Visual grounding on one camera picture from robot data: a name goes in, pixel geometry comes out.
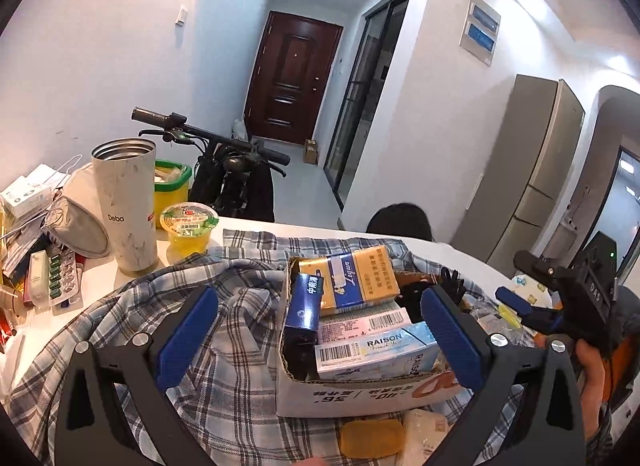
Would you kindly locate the black hair clip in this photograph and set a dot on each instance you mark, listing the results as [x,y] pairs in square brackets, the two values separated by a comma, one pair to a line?
[412,296]

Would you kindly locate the yellow and blue carton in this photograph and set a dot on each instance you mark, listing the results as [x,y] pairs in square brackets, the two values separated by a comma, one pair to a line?
[360,276]

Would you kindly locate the yellow container green rim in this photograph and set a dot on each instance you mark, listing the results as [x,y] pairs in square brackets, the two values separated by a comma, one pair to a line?
[172,196]

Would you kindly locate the dark red entrance door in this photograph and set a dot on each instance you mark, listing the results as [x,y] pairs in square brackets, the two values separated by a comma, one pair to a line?
[290,80]

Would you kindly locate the wall electrical panel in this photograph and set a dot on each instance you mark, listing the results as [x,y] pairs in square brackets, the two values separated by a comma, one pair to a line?
[480,28]

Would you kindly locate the sliding glass door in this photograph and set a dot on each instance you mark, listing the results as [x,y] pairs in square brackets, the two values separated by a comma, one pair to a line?
[360,110]

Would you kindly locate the plaid flannel shirt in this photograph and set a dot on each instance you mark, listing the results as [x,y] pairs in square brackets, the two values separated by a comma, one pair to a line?
[240,371]

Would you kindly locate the clear plastic bag with bun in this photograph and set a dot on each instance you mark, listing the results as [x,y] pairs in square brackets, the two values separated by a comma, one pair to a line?
[487,321]

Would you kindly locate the white wall switch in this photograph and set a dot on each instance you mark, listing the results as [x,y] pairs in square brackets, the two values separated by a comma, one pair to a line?
[181,15]

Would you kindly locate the white cardboard box pretzel print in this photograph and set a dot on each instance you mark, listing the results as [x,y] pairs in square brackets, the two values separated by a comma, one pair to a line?
[350,398]

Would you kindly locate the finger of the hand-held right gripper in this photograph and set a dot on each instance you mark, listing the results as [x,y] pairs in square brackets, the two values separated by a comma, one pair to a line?
[537,266]
[515,298]

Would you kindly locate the person's right hand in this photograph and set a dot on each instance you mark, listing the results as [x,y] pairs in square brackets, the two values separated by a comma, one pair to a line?
[592,376]

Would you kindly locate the white cup-shaped mask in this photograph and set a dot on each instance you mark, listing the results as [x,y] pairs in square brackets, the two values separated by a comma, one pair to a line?
[82,216]

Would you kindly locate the amber soap bar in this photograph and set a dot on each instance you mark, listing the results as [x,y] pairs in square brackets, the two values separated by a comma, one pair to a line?
[372,438]

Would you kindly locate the pale printed rectangular box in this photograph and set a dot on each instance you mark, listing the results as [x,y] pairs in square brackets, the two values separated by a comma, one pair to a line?
[360,326]

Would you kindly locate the beige packet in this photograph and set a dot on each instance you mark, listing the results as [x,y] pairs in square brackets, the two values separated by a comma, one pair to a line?
[425,433]

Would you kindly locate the yellow jelly cup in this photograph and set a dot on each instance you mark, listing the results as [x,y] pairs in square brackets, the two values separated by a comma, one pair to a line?
[190,231]

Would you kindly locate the grey refrigerator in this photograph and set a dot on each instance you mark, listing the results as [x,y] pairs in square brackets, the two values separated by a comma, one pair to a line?
[520,175]

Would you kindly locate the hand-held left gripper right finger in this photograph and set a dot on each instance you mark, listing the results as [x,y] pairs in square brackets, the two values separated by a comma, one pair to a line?
[452,341]

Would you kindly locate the yellow plastic packet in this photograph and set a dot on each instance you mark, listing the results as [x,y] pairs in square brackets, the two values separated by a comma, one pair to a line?
[507,315]

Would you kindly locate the white marbled tumbler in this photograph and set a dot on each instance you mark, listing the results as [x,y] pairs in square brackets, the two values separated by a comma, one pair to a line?
[127,221]

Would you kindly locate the white wet wipes pack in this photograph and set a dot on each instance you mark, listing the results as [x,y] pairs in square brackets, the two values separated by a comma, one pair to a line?
[530,291]

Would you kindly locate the white plastic bag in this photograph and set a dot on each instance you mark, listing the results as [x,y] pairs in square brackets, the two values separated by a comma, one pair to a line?
[240,130]

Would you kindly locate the green pill blister pack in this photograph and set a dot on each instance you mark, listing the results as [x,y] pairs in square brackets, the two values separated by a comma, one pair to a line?
[62,278]

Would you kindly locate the person's left hand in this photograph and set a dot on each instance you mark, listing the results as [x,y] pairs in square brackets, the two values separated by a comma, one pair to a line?
[314,461]

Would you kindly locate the dark blue box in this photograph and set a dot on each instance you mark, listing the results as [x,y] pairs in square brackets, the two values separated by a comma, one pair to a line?
[302,311]

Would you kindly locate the small cardboard box on floor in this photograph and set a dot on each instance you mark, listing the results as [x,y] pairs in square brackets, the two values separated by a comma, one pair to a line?
[311,151]

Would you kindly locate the black bicycle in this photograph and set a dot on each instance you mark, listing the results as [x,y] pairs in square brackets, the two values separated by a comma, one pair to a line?
[230,180]

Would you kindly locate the light blue carton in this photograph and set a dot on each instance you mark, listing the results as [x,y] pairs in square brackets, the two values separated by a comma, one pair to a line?
[370,351]

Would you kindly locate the pile of medicine packets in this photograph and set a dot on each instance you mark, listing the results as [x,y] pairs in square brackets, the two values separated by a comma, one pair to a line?
[25,206]

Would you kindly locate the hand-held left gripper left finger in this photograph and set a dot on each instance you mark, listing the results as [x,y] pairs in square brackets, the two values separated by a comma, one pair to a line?
[185,331]

